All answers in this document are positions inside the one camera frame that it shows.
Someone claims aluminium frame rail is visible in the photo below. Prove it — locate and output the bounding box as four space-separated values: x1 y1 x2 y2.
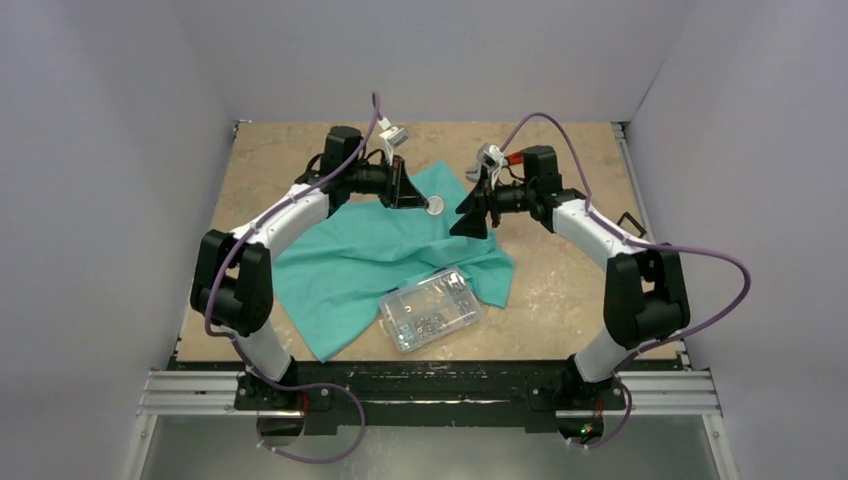
136 371 721 417

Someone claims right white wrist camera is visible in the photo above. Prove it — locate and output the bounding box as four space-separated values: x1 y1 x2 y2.
476 143 509 188

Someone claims small black wire stand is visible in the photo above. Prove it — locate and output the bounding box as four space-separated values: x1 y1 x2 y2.
616 211 648 239

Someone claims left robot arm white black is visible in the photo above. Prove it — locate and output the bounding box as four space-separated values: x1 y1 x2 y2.
189 120 430 409

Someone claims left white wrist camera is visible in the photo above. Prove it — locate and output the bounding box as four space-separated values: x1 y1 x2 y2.
377 117 410 163

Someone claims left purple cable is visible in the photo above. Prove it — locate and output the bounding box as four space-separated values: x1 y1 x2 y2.
203 91 386 465

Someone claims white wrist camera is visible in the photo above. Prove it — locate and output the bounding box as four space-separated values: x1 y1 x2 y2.
476 143 509 188
377 117 410 163

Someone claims adjustable wrench red handle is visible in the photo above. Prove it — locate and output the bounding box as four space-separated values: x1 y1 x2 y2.
465 152 524 182

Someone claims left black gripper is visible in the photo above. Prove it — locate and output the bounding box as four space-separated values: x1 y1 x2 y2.
345 154 428 209

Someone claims teal t-shirt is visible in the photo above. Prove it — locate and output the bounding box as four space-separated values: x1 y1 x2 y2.
272 161 515 362

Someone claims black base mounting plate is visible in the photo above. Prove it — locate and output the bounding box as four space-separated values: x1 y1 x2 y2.
234 360 627 441

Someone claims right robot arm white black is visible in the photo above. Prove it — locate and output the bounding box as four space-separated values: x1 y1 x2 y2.
449 144 691 407

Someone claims clear plastic screw box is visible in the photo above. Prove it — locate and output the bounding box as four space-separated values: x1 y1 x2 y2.
378 268 483 353

